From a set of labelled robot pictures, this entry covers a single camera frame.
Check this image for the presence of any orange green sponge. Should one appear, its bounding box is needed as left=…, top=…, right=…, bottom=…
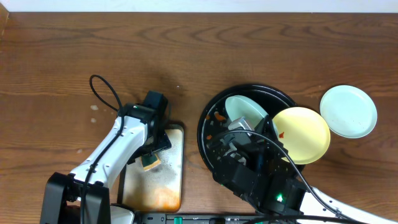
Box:
left=141, top=154, right=161, bottom=171

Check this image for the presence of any yellow plate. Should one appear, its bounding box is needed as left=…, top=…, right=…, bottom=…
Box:
left=272, top=107, right=331, bottom=165

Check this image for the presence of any light blue plate bottom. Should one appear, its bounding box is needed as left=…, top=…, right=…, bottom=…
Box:
left=225, top=95, right=268, bottom=131

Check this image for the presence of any light blue plate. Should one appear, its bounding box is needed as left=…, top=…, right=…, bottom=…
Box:
left=225, top=95, right=268, bottom=131
left=320, top=85, right=377, bottom=139

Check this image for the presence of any light blue plate top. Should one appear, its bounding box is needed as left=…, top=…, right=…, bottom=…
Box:
left=320, top=85, right=377, bottom=139

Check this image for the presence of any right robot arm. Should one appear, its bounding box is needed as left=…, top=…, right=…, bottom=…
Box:
left=198, top=116, right=389, bottom=223

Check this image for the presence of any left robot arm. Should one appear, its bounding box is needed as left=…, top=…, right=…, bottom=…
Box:
left=40, top=91, right=171, bottom=223

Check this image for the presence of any black rectangular soapy tray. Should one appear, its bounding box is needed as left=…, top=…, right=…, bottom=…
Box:
left=117, top=124, right=184, bottom=213

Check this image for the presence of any black round tray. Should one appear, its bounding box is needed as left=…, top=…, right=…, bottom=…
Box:
left=197, top=83, right=305, bottom=194

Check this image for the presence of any right black cable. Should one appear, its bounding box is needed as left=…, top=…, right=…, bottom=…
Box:
left=214, top=129, right=358, bottom=222

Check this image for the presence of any black cable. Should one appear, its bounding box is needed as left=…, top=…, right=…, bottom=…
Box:
left=79, top=74, right=125, bottom=224
left=214, top=129, right=358, bottom=222

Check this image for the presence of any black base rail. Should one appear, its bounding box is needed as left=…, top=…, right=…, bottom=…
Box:
left=136, top=212, right=299, bottom=224

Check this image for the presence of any left black cable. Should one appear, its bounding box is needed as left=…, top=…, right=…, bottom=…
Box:
left=79, top=74, right=125, bottom=224

